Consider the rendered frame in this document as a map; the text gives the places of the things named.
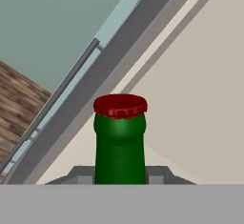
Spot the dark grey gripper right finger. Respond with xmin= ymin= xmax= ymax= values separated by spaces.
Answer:
xmin=145 ymin=166 xmax=196 ymax=185

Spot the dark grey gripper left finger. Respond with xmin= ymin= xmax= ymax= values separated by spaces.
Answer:
xmin=45 ymin=165 xmax=96 ymax=185

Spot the green beer bottle red cap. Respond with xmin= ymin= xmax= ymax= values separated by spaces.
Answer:
xmin=92 ymin=93 xmax=149 ymax=185

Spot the grey bar door handle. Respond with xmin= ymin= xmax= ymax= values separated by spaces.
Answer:
xmin=0 ymin=37 xmax=105 ymax=175

